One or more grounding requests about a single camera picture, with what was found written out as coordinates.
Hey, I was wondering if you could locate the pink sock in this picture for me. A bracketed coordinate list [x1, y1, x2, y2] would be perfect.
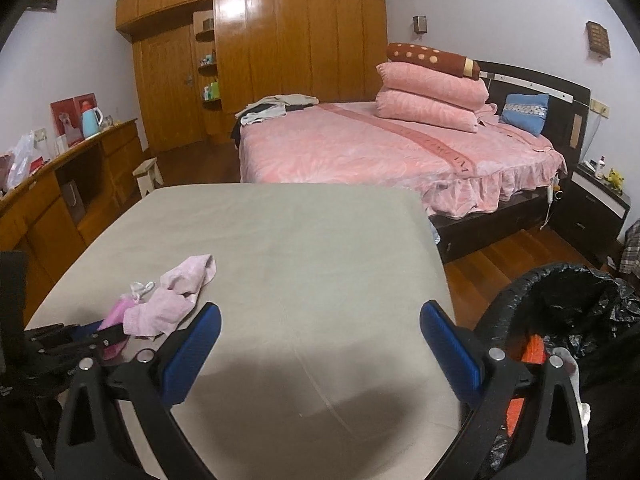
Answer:
[122, 254, 217, 338]

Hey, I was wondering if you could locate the white wrapper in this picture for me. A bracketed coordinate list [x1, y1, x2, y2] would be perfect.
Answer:
[551, 347, 591, 453]

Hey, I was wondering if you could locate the lower pink pillow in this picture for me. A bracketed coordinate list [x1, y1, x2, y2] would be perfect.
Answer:
[375, 89, 478, 133]

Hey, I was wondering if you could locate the wooden sideboard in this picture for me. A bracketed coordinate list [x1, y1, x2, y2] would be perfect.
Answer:
[1, 119, 145, 321]

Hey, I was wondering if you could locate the black bed headboard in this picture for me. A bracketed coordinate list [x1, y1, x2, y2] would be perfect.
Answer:
[477, 61, 591, 168]

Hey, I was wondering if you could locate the pink pillow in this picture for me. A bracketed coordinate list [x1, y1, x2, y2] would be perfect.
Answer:
[376, 62, 489, 112]
[375, 89, 478, 133]

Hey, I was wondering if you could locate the black nightstand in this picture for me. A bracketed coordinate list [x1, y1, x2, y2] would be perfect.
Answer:
[550, 164, 631, 268]

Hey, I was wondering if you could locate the left wall lamp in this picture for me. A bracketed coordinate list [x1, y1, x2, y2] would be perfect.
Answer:
[412, 15, 428, 36]

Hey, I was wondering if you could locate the plaid bag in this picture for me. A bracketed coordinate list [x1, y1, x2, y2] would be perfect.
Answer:
[618, 220, 640, 278]

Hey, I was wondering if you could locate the pink covered bed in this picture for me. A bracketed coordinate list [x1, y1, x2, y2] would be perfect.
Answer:
[236, 100, 575, 261]

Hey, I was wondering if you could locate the black-lined trash bin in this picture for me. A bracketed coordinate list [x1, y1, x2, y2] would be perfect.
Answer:
[474, 263, 639, 479]

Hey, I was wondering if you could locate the yellow plush toy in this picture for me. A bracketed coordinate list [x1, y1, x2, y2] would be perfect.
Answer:
[604, 168, 624, 195]

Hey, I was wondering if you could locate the wall lamp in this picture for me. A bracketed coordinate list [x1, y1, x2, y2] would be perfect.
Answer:
[586, 21, 611, 58]
[412, 15, 428, 36]

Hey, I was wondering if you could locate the white lotion bottle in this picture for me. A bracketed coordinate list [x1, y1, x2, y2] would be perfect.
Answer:
[594, 156, 605, 180]

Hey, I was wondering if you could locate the brown dotted bolster pillow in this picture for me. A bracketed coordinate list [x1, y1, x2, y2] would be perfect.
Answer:
[386, 42, 480, 80]

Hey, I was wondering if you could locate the clothes pile on bed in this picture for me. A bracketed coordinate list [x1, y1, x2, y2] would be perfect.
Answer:
[235, 94, 320, 127]

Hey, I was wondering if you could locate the blue cushion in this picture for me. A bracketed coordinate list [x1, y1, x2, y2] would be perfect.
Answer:
[501, 93, 549, 136]

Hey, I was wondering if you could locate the red photo frame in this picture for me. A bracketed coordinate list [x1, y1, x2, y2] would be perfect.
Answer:
[50, 93, 98, 146]

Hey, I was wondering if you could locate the upper pink pillow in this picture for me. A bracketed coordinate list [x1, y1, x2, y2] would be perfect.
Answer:
[376, 62, 489, 112]

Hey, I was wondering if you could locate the pink plastic packet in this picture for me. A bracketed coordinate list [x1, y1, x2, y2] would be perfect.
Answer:
[98, 295, 136, 361]

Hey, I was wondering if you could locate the right wall lamp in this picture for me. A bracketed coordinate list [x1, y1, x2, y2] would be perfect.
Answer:
[586, 21, 611, 58]

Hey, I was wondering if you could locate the white plastic bag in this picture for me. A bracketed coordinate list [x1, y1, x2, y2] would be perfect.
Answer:
[6, 131, 35, 191]

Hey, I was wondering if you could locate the small white stool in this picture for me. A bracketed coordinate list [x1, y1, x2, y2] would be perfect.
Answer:
[132, 157, 164, 198]

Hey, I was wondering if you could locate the light blue kettle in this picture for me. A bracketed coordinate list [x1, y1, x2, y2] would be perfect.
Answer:
[80, 101, 104, 139]

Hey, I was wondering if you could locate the wooden wardrobe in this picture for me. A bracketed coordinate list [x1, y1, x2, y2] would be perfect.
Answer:
[115, 0, 387, 154]

